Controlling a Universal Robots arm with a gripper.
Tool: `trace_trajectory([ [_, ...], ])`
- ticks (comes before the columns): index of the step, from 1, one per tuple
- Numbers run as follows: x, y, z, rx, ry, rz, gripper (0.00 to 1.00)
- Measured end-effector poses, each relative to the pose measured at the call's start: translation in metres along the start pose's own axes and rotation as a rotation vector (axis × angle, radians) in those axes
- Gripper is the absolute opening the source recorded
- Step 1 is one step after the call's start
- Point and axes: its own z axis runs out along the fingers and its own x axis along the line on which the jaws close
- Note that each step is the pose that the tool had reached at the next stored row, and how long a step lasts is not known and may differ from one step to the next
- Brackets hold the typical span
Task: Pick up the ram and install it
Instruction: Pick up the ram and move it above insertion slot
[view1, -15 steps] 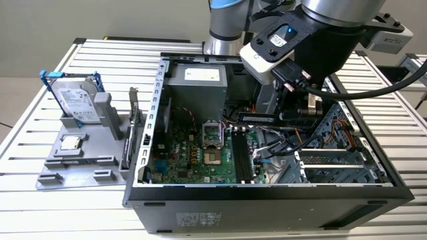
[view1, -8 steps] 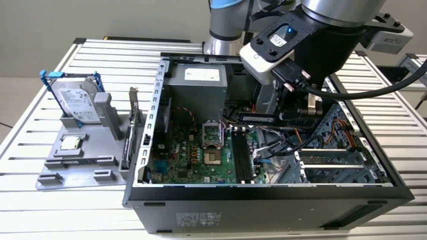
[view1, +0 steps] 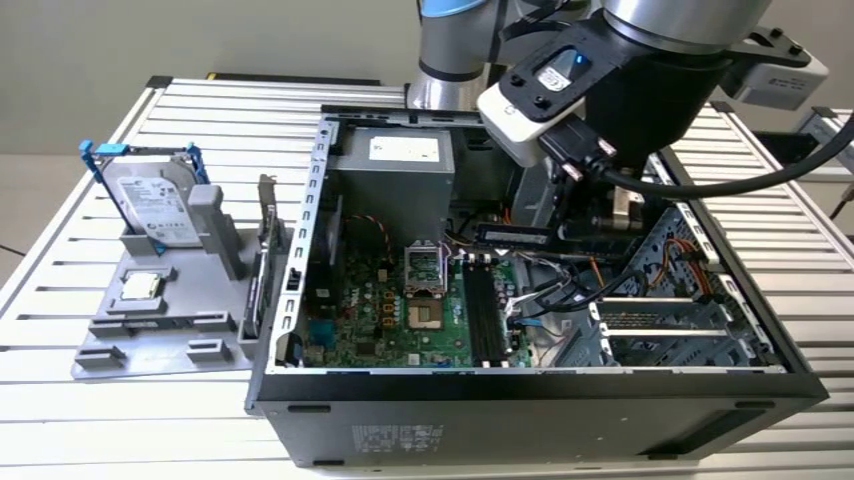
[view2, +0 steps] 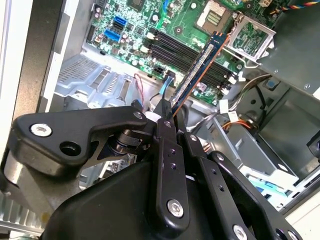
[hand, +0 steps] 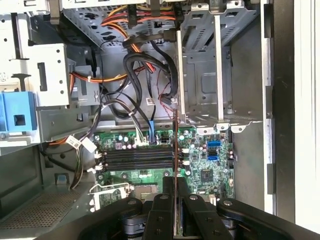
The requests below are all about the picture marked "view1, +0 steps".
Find silver CPU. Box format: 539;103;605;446
117;272;165;303

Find grey power supply unit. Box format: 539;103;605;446
328;127;457;240

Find graphics card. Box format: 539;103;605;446
238;175;289;347

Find thick black cable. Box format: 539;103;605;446
549;119;854;201

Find aluminium frame table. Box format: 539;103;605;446
790;105;854;181

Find hard disk blue carrier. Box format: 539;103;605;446
77;142;212;257

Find green motherboard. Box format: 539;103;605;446
300;238;536;370

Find black PC case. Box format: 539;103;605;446
242;102;832;469

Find blue rear port block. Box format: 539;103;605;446
305;321;336;348

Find orange yellow power wires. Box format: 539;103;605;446
656;237;713;304

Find metal socket cover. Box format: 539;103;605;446
401;238;448;297

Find CPU socket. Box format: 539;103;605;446
405;298;447;332

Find RAM slot white clips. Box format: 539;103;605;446
469;255;492;369
485;255;507;369

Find thin orange wire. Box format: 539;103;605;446
503;207;607;290

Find black cable bundle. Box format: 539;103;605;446
504;259;608;326

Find silver disk bay cage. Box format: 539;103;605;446
589;294;772;369

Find black case fan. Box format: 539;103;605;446
311;195;345;275

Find twisted fan wire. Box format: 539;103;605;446
341;213;396;265

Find RAM stick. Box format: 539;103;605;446
473;222;636;259
121;321;202;334

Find grey parts rack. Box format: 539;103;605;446
69;187;294;386

